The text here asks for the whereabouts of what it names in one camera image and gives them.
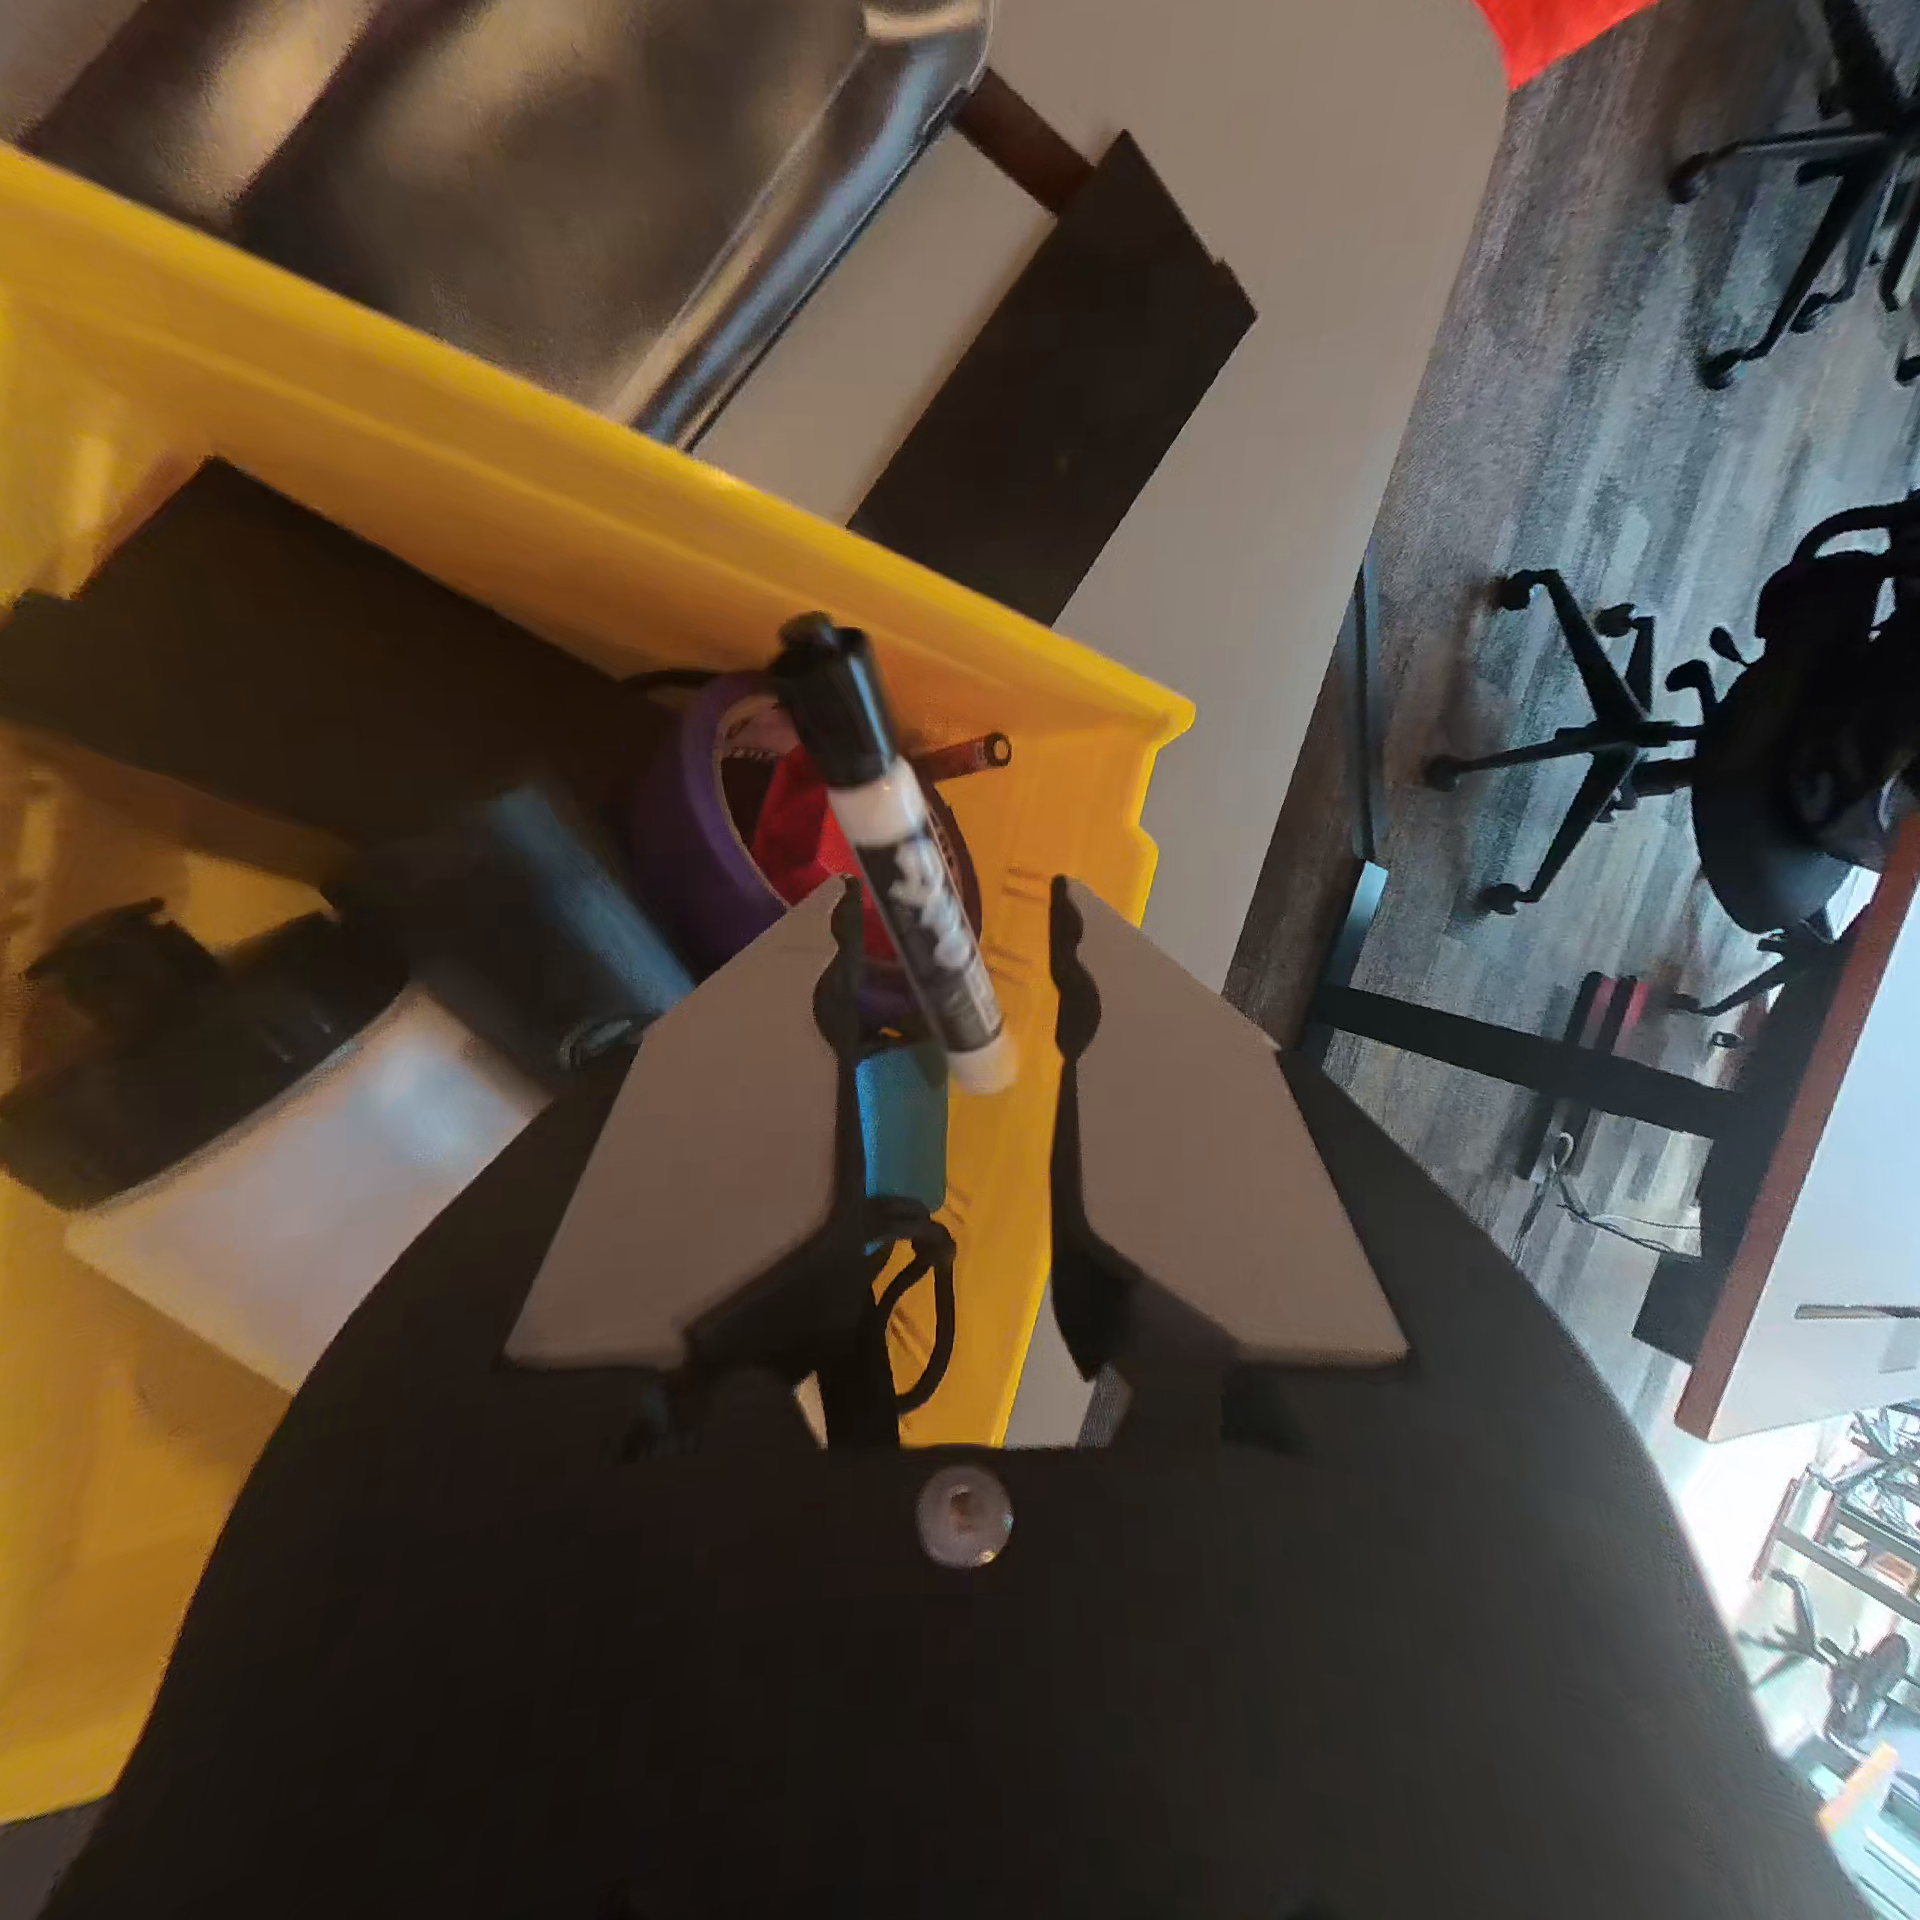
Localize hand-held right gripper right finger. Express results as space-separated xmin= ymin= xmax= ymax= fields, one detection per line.
xmin=1046 ymin=872 xmax=1412 ymax=1378

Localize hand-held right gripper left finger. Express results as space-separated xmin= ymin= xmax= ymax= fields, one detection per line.
xmin=503 ymin=872 xmax=880 ymax=1374

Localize black white dry-erase marker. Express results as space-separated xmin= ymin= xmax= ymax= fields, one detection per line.
xmin=772 ymin=612 xmax=1021 ymax=1096

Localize yellow plastic bin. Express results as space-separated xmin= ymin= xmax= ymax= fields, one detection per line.
xmin=0 ymin=142 xmax=1197 ymax=1824

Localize black plastic object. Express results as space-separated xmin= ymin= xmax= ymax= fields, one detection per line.
xmin=0 ymin=895 xmax=407 ymax=1208

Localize dark grey cylinder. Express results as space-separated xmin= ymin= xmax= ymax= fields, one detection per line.
xmin=336 ymin=780 xmax=698 ymax=1075

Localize black table leg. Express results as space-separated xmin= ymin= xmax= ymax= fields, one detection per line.
xmin=1295 ymin=855 xmax=1800 ymax=1278

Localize purple tape roll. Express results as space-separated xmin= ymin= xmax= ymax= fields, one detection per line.
xmin=626 ymin=670 xmax=984 ymax=1022

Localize red plastic piece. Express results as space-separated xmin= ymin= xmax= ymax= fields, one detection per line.
xmin=749 ymin=742 xmax=903 ymax=962

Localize white desk with brown edge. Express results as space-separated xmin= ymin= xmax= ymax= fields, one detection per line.
xmin=1678 ymin=810 xmax=1920 ymax=1443

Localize black flat pad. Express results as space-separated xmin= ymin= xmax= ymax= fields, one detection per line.
xmin=0 ymin=456 xmax=663 ymax=902

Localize black office chair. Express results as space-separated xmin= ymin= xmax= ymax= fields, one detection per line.
xmin=1668 ymin=0 xmax=1920 ymax=394
xmin=1423 ymin=495 xmax=1920 ymax=933

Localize exercise bike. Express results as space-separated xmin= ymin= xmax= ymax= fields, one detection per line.
xmin=1746 ymin=1574 xmax=1920 ymax=1758

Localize black flat strip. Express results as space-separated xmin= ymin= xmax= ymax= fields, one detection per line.
xmin=848 ymin=133 xmax=1260 ymax=624

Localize silver metal tray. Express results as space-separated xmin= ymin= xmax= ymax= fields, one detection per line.
xmin=15 ymin=0 xmax=998 ymax=453

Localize brown wooden bar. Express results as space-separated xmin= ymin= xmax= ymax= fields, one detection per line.
xmin=951 ymin=70 xmax=1096 ymax=212

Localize red cloth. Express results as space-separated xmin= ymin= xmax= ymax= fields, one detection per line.
xmin=1470 ymin=0 xmax=1637 ymax=92

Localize teal tool with black cord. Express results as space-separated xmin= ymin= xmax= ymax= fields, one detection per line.
xmin=839 ymin=1035 xmax=961 ymax=1419

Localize floor cables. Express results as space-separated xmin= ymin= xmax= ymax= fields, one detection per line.
xmin=1514 ymin=1141 xmax=1711 ymax=1261

